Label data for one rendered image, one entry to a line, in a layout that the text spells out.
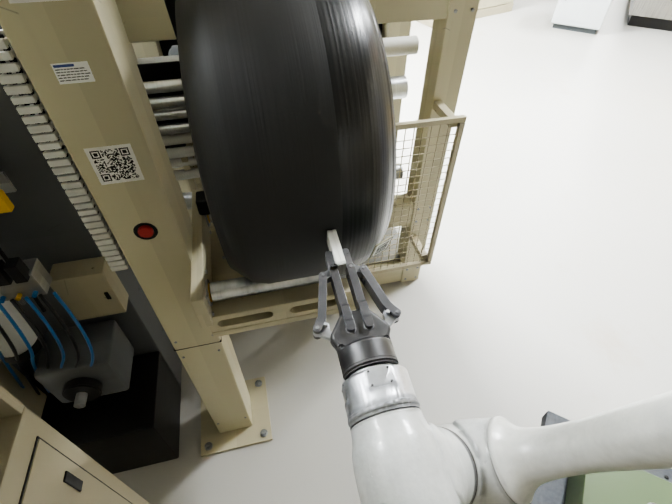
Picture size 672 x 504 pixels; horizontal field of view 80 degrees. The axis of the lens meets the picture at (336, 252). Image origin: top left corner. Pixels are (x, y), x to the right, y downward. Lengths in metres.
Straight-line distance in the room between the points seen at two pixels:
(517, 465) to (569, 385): 1.50
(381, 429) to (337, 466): 1.21
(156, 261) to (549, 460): 0.80
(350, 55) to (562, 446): 0.55
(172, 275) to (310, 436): 0.96
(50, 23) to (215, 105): 0.26
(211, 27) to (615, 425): 0.66
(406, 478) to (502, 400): 1.46
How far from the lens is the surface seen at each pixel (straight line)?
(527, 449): 0.58
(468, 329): 2.05
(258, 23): 0.64
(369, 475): 0.49
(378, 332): 0.56
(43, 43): 0.76
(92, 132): 0.80
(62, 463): 1.07
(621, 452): 0.50
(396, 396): 0.50
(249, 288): 0.94
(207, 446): 1.76
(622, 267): 2.69
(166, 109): 1.23
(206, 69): 0.62
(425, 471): 0.48
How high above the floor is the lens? 1.62
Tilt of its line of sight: 45 degrees down
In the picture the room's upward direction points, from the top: straight up
